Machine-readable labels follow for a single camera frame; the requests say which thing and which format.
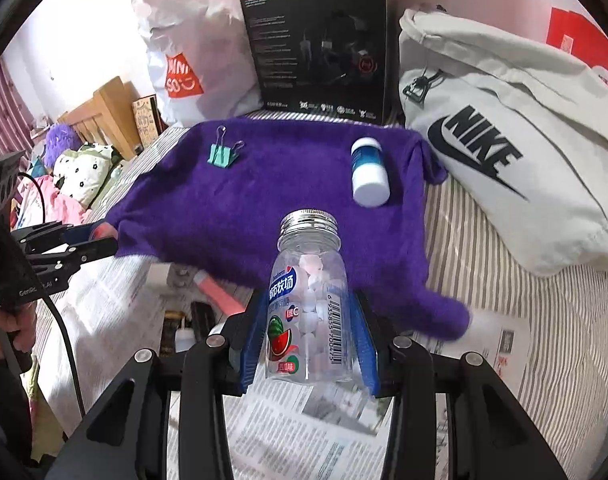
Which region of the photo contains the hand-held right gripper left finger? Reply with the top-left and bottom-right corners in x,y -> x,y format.
44,287 -> 272,480

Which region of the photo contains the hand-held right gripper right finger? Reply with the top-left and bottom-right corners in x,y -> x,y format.
346,287 -> 570,480

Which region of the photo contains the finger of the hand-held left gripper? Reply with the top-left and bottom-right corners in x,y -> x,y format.
14,219 -> 117,253
31,238 -> 120,281

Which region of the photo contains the black rectangular case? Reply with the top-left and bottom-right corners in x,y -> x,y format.
190,301 -> 220,341

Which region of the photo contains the pink and white tube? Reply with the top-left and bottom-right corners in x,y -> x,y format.
196,271 -> 247,317

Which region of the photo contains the clear candy bottle silver cap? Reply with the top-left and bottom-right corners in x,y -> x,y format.
264,209 -> 350,386

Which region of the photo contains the white tape roll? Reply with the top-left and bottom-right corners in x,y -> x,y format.
146,265 -> 195,291

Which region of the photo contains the dark gold-trimmed tube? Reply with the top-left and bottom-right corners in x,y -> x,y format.
165,310 -> 187,351

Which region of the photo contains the white bottle blue label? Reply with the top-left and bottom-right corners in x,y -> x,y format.
350,137 -> 391,207

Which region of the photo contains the person's left hand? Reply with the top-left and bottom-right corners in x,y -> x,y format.
0,305 -> 37,361

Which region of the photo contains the floral pillow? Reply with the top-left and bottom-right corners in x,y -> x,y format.
54,142 -> 117,206

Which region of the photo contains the purple plush toy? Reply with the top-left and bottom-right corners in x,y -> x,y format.
44,122 -> 80,168

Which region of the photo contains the newspaper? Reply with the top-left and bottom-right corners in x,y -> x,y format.
34,252 -> 532,480

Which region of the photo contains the wooden headboard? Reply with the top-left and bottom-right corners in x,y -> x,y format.
59,76 -> 145,161

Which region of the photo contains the framed picture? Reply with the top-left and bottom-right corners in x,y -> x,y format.
132,95 -> 165,148

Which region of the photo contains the striped curtain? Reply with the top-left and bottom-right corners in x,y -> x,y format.
0,57 -> 37,161

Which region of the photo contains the green binder clip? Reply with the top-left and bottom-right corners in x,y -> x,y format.
206,126 -> 246,167

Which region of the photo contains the purple towel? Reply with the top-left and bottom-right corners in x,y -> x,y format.
104,119 -> 472,346

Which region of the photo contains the white shopping bag orange label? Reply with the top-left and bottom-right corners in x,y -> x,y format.
131,0 -> 265,128

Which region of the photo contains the black headset box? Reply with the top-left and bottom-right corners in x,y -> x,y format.
238,0 -> 400,127

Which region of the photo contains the red and white carton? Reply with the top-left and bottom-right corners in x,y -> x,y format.
544,6 -> 608,111

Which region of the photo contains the black cable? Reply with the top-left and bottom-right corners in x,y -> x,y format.
16,171 -> 89,413

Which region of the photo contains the white drawstring bag black logo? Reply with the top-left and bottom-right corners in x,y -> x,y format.
398,4 -> 608,277

